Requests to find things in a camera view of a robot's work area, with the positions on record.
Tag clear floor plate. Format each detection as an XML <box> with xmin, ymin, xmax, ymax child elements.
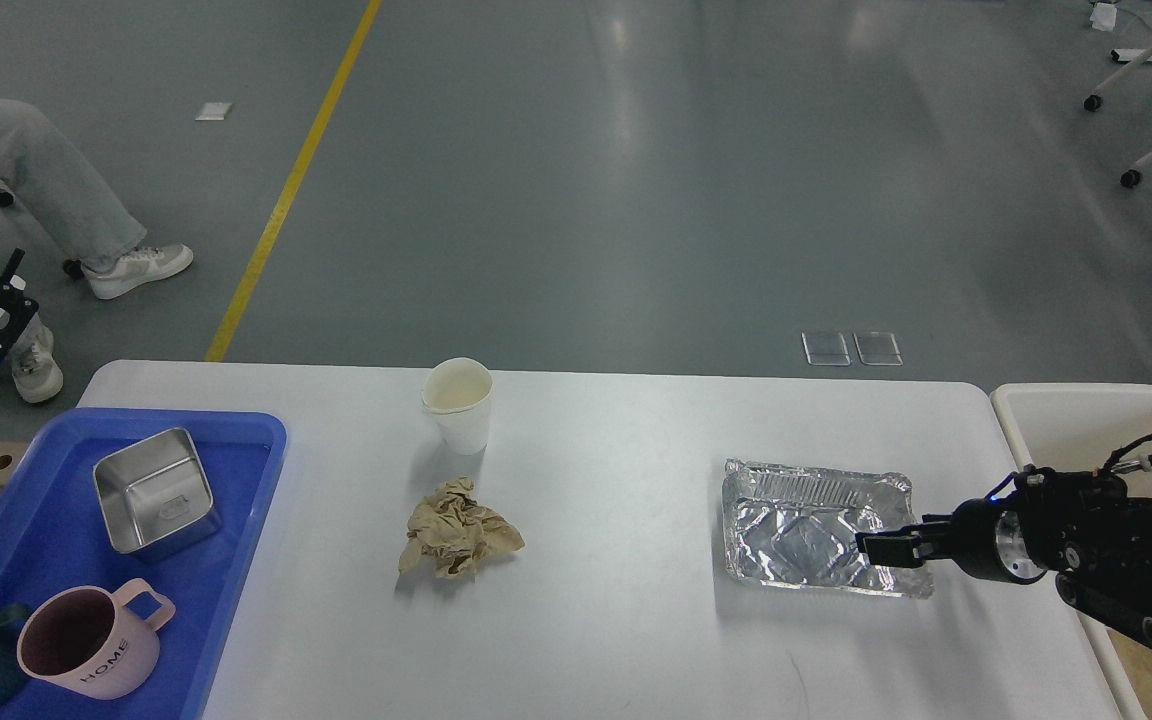
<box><xmin>801</xmin><ymin>331</ymin><xmax>852</xmax><ymax>366</ymax></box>
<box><xmin>852</xmin><ymin>331</ymin><xmax>902</xmax><ymax>366</ymax></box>

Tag white paper cup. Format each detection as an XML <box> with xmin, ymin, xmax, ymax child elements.
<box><xmin>420</xmin><ymin>357</ymin><xmax>494</xmax><ymax>456</ymax></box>

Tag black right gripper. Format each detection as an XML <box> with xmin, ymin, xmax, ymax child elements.
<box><xmin>856</xmin><ymin>498</ymin><xmax>1047</xmax><ymax>585</ymax></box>

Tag clear floor plate right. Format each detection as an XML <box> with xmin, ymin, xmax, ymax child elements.
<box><xmin>852</xmin><ymin>331</ymin><xmax>902</xmax><ymax>366</ymax></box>

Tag pink mug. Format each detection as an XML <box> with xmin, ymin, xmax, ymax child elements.
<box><xmin>15</xmin><ymin>578</ymin><xmax>177</xmax><ymax>700</ymax></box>

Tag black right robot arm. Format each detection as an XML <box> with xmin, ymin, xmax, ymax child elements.
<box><xmin>855</xmin><ymin>433</ymin><xmax>1152</xmax><ymax>650</ymax></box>

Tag stainless steel rectangular container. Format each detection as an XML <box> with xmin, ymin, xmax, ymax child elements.
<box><xmin>92</xmin><ymin>427</ymin><xmax>221</xmax><ymax>562</ymax></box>

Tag aluminium foil tray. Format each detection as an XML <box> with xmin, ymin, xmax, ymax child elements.
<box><xmin>719</xmin><ymin>457</ymin><xmax>934</xmax><ymax>600</ymax></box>

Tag clear floor plate left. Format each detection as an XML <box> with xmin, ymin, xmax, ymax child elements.
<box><xmin>801</xmin><ymin>331</ymin><xmax>852</xmax><ymax>366</ymax></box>

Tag person's legs in jeans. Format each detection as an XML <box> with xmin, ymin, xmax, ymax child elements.
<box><xmin>0</xmin><ymin>94</ymin><xmax>149</xmax><ymax>359</ymax></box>

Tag white sneaker far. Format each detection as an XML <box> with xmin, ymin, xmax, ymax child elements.
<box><xmin>84</xmin><ymin>243</ymin><xmax>195</xmax><ymax>300</ymax></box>

